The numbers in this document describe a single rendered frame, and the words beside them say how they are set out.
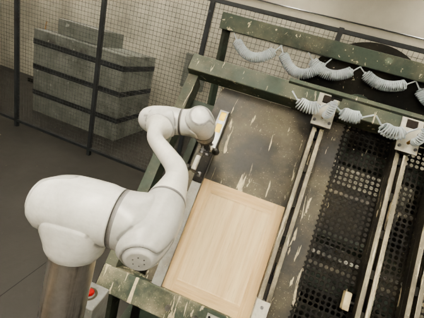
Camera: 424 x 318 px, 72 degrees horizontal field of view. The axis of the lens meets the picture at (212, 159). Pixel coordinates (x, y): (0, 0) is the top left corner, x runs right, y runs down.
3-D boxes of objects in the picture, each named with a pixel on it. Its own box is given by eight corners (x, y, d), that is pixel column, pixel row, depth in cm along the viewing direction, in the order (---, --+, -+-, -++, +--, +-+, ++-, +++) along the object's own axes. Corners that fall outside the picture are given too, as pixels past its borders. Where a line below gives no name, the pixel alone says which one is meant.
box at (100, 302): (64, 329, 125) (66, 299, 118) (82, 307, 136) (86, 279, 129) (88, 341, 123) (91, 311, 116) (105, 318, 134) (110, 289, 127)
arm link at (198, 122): (217, 118, 118) (186, 115, 119) (215, 101, 103) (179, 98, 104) (214, 144, 115) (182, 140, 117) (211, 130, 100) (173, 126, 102)
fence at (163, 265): (153, 281, 143) (151, 282, 139) (221, 112, 163) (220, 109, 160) (162, 285, 142) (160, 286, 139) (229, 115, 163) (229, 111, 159)
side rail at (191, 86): (113, 260, 153) (105, 262, 143) (191, 82, 177) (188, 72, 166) (123, 265, 152) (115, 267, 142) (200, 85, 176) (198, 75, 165)
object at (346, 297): (339, 307, 133) (341, 308, 130) (343, 289, 135) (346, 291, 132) (345, 310, 133) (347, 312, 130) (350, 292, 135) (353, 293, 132)
